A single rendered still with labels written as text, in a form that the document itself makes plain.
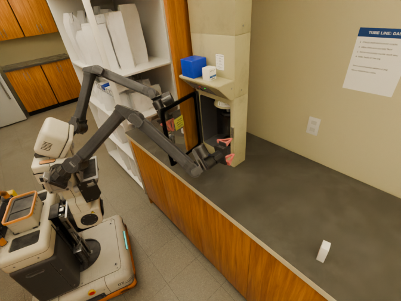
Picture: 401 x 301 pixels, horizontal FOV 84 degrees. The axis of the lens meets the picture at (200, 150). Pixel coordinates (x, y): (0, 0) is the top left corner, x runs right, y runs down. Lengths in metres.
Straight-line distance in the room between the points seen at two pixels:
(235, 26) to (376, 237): 1.12
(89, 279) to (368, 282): 1.67
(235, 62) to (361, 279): 1.04
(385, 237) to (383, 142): 0.46
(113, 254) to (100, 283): 0.21
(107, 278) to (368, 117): 1.92
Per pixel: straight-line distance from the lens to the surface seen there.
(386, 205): 1.48
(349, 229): 1.29
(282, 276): 1.28
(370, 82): 1.36
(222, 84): 1.13
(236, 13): 1.13
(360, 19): 1.33
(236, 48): 1.14
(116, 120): 1.13
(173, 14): 1.36
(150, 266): 2.20
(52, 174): 1.31
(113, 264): 1.98
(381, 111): 1.39
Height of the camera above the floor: 1.89
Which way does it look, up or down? 36 degrees down
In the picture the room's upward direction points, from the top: 6 degrees counter-clockwise
